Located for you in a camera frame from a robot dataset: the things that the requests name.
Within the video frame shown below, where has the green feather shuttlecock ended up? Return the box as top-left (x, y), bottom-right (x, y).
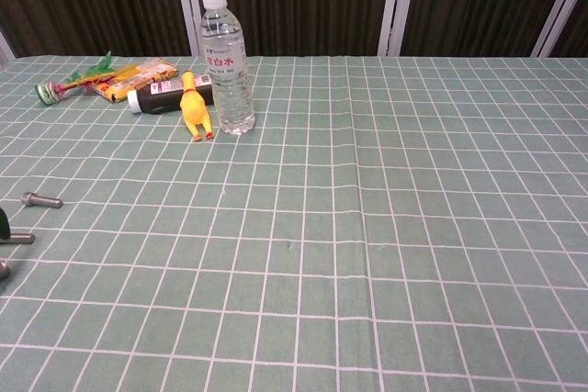
top-left (35, 50), bottom-right (116, 106)

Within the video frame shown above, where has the dark brown white-capped bottle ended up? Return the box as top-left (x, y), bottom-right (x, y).
top-left (126, 73), bottom-right (215, 115)

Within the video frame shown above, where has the yellow snack packet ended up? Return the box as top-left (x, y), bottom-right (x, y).
top-left (91, 56), bottom-right (179, 104)

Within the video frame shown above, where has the yellow rubber chicken toy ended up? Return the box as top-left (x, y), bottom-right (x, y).
top-left (178, 69), bottom-right (216, 142)

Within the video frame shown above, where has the dark corrugated partition panel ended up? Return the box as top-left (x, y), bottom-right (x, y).
top-left (191, 0), bottom-right (396, 58)
top-left (548, 0), bottom-right (588, 59)
top-left (0, 0), bottom-right (192, 59)
top-left (400, 0), bottom-right (581, 58)

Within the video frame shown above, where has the clear plastic water bottle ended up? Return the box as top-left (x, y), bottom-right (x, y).
top-left (198, 0), bottom-right (256, 137)

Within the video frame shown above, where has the green checked tablecloth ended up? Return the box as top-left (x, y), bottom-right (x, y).
top-left (0, 54), bottom-right (588, 392)

